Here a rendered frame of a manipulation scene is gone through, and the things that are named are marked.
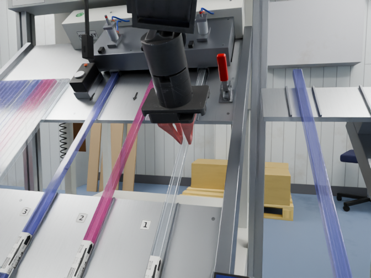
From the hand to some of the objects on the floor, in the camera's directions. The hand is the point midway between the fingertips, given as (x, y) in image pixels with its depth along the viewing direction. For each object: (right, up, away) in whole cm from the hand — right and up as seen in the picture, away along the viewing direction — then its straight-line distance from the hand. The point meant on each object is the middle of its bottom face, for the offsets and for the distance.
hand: (185, 139), depth 53 cm
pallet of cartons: (+56, -70, +264) cm, 279 cm away
